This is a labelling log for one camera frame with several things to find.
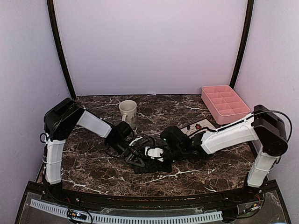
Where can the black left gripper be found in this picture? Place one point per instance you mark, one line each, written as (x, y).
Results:
(132, 152)

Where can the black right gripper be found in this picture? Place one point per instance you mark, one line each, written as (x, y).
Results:
(167, 168)

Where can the black striped underwear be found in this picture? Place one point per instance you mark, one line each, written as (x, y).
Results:
(156, 159)

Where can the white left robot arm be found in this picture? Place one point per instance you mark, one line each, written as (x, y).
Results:
(59, 123)

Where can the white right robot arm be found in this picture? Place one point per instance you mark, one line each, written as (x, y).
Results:
(262, 124)

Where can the floral patterned square coaster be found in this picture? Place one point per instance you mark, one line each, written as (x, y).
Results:
(197, 127)

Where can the cream ceramic mug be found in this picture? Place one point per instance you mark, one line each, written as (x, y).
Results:
(128, 110)

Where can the pink divided organizer tray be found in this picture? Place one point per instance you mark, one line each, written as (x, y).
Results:
(224, 104)

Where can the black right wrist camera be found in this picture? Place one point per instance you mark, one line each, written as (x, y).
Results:
(175, 138)

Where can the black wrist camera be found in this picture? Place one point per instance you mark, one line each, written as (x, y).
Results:
(175, 138)
(124, 129)

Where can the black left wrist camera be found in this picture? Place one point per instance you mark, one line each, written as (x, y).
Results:
(124, 129)

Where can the black table edge rail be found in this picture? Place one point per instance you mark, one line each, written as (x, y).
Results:
(96, 202)

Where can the left circuit board with wires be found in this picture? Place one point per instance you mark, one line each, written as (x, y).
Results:
(77, 217)

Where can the circuit board with wires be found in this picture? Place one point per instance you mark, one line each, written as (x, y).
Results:
(255, 207)
(77, 217)

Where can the right circuit board with wires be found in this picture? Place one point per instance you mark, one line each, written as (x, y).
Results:
(255, 207)

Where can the white slotted cable duct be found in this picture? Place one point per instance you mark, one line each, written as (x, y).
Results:
(122, 216)

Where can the black right frame post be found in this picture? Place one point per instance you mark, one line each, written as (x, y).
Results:
(243, 43)

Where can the black frame post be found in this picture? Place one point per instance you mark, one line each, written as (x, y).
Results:
(243, 43)
(59, 48)

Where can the black left frame post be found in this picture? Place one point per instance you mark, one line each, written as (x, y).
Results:
(59, 48)

